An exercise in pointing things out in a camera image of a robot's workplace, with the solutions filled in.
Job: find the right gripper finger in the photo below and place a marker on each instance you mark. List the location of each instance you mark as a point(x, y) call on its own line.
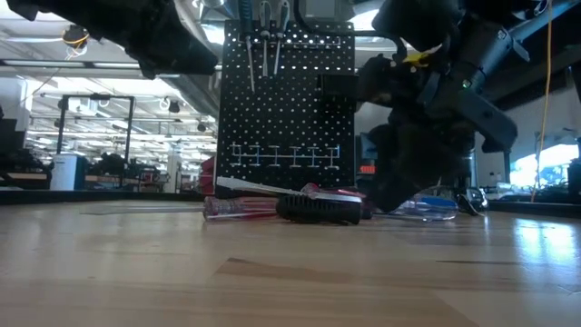
point(417, 159)

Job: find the blue transparent screwdriver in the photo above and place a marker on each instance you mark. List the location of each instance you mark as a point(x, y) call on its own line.
point(436, 202)

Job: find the black clear safety glasses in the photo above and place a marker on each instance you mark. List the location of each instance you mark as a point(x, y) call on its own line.
point(474, 200)

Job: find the teal black screwdriver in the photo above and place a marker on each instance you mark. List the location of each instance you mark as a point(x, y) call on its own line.
point(246, 13)

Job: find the grey black screwdriver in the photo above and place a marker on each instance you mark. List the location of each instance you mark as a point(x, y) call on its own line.
point(264, 13)
point(283, 13)

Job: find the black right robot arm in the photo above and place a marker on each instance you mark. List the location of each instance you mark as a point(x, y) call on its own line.
point(490, 113)

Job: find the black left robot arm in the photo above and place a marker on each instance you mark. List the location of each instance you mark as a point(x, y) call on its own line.
point(68, 11)

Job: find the white board panel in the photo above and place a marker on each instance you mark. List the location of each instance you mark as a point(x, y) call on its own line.
point(490, 170)

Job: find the small orange item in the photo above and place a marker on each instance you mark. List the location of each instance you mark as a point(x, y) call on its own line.
point(367, 169)

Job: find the dark computer monitor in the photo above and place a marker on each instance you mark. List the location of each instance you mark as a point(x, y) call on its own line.
point(365, 147)

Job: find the black plastic bin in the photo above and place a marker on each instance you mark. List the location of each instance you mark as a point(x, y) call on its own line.
point(338, 93)

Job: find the black pegboard stand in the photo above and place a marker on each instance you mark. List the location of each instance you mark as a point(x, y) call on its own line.
point(286, 118)

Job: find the red cabinet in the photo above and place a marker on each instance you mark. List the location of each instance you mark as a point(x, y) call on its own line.
point(208, 175)

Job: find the white blue bin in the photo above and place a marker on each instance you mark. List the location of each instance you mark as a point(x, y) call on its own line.
point(61, 172)

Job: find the black gantry frame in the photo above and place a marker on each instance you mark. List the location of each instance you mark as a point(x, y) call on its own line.
point(97, 96)

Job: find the grey box mount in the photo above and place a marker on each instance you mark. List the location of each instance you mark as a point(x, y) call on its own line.
point(324, 9)

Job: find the white looped hook rail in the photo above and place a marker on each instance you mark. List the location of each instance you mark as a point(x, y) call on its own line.
point(281, 156)

